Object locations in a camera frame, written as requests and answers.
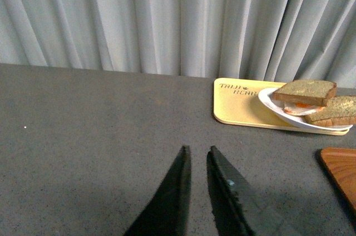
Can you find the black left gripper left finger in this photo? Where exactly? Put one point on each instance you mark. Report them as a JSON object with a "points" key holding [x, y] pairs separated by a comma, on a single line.
{"points": [[167, 212]]}

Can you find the bread slice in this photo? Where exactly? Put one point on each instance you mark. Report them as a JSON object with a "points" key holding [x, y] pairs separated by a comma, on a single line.
{"points": [[340, 110], [310, 92]]}

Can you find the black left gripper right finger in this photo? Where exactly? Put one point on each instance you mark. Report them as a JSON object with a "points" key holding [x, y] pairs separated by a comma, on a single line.
{"points": [[236, 208]]}

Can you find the yellow bear tray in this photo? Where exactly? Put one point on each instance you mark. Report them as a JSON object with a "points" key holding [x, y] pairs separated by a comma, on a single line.
{"points": [[236, 102]]}

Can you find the brown wooden tray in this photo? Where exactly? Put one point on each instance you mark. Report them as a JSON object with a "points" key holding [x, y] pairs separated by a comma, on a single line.
{"points": [[340, 164]]}

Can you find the fried egg toy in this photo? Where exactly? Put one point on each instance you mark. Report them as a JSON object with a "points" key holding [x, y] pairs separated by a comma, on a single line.
{"points": [[300, 109]]}

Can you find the white round plate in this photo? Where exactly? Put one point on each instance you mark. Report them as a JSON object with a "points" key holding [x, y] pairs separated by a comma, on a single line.
{"points": [[277, 108]]}

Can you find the grey curtain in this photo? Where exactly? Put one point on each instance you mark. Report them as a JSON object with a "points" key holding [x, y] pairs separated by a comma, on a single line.
{"points": [[272, 40]]}

